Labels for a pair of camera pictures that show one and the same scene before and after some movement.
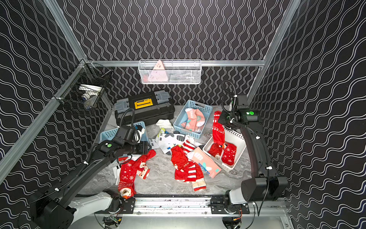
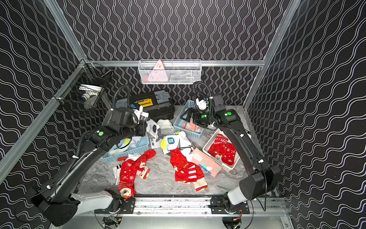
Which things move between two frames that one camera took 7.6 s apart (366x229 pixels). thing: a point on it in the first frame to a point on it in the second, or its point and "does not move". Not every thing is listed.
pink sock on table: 207,164 does not move
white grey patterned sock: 165,141 to 153,129
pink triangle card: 158,74 does not move
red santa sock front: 129,168 does not move
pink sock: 195,120 does not move
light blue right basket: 192,119 does not move
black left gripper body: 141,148 to 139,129
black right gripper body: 227,119 to 203,119
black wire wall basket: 84,87 does not move
